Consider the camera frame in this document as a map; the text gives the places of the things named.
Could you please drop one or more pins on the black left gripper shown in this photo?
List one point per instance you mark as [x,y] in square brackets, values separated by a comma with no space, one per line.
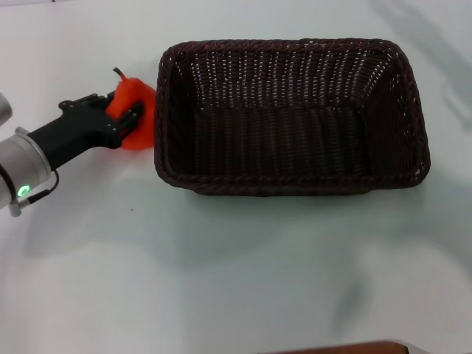
[79,123]

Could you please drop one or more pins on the orange toy tangerine with stem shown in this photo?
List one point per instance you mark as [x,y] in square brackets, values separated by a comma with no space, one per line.
[131,94]

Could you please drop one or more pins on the black woven rectangular basket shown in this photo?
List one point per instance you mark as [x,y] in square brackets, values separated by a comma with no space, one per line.
[291,151]

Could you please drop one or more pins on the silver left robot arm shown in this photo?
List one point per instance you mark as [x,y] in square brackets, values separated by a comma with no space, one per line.
[18,162]

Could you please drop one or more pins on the brown wooden board edge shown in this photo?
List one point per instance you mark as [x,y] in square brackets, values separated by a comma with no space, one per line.
[350,348]

